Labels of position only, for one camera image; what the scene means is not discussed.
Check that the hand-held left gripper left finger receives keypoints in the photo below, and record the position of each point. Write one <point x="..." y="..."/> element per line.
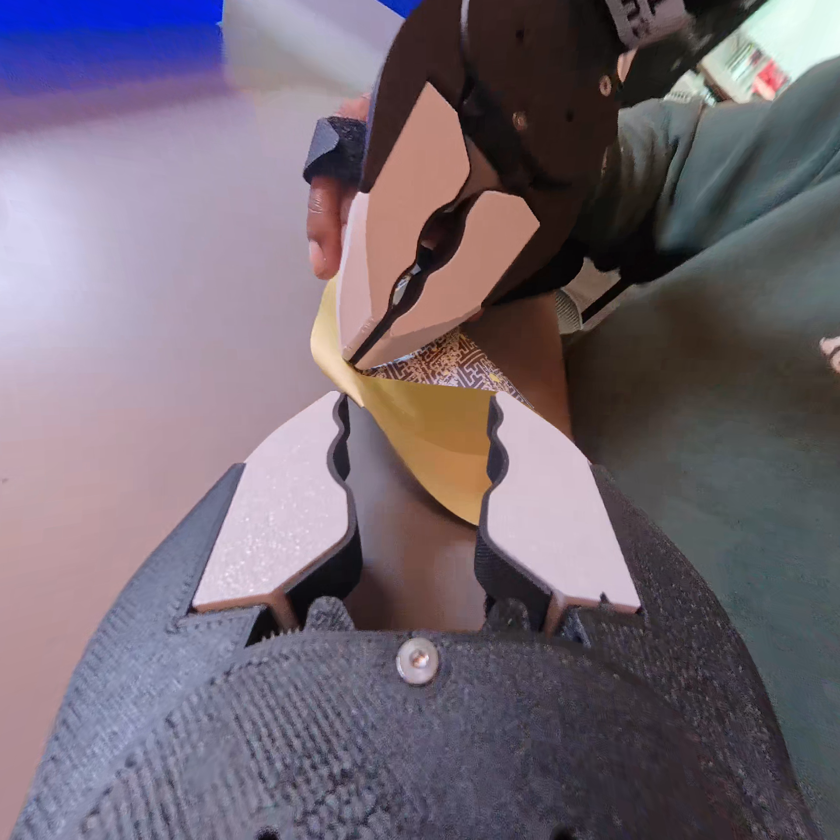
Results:
<point x="282" y="512"/>

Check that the person's right forearm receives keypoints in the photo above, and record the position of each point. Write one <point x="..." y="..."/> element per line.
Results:
<point x="709" y="171"/>

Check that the yellow backed black patterned paper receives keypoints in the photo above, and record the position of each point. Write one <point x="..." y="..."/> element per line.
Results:
<point x="446" y="433"/>

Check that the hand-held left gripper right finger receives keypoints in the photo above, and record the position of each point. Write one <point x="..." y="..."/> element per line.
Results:
<point x="558" y="512"/>

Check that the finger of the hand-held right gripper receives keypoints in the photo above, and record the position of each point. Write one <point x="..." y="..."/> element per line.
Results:
<point x="492" y="256"/>
<point x="414" y="171"/>

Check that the dark green cloth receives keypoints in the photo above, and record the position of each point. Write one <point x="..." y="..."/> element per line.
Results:
<point x="735" y="525"/>

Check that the person's right hand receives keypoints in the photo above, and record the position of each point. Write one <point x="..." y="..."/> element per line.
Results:
<point x="326" y="223"/>

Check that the blue plastic bin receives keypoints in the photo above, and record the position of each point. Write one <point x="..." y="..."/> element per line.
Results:
<point x="105" y="33"/>

